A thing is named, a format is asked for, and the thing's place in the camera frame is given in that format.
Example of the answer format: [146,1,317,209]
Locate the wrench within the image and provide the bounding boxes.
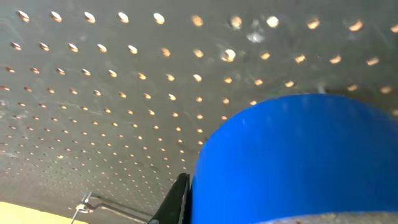
[75,192,153,223]

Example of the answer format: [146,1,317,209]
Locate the roll of blue tape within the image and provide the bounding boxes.
[190,93,398,224]

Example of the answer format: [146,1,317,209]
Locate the black pegboard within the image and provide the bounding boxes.
[0,0,398,224]

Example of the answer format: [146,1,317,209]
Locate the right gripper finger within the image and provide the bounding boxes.
[147,172,191,224]

